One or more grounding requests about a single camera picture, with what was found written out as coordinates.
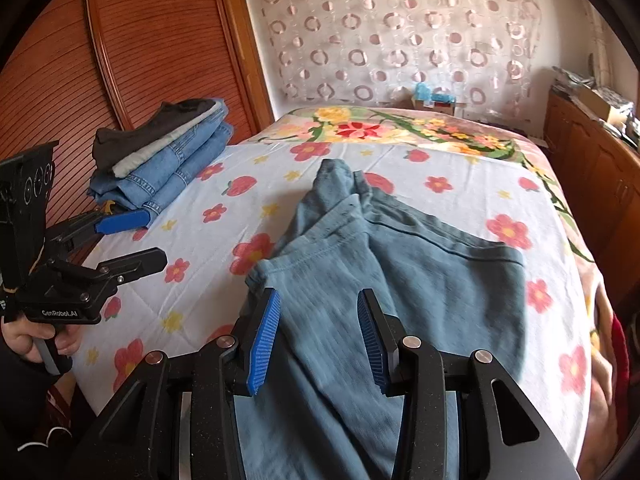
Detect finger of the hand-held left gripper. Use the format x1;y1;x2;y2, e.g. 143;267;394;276
47;209;151;257
50;247;168;306

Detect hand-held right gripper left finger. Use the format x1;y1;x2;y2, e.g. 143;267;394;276
62;287;283;480

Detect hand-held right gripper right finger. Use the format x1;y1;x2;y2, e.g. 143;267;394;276
356;287;581;480

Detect dark grey t-shirt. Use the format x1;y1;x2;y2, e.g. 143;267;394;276
235;158;528;480

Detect person's left forearm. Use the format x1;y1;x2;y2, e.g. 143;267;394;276
0;347;101;480

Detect person's left hand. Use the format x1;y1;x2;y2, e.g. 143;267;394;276
0;316;85;365

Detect folded blue jeans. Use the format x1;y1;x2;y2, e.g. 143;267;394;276
89;120;235;217

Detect folded light grey garment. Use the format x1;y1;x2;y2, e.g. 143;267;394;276
112;102;229;178

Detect folded dark grey garment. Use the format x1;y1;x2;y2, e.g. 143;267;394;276
92;99;216;173

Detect white floral bedsheet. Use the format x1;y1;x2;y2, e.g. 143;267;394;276
70;137;596;480

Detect wooden slatted wardrobe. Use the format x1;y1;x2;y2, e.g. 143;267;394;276
0;0;276;281

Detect pink floral blanket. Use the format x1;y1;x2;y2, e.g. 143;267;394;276
257;105;632;480

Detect red cloth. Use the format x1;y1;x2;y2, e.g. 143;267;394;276
607;310;632;378

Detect small cardboard box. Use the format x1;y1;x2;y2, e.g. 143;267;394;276
412;95;470;112

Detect blue plastic bag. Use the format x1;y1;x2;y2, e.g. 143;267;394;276
412;82;452;105

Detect wooden low cabinet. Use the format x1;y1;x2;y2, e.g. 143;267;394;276
542;87;640;321

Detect circle-patterned sheer curtain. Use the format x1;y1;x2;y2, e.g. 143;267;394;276
239;0;546;116

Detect open cardboard box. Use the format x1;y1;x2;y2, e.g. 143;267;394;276
575;84;628;122

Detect clutter on sideboard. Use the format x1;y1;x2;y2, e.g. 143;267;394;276
551;64;640;133

